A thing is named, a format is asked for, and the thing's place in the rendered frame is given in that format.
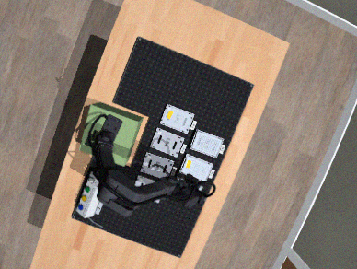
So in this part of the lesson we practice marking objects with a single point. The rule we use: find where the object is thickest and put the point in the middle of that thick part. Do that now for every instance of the white control panel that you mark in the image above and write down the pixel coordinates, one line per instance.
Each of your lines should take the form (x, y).
(89, 204)

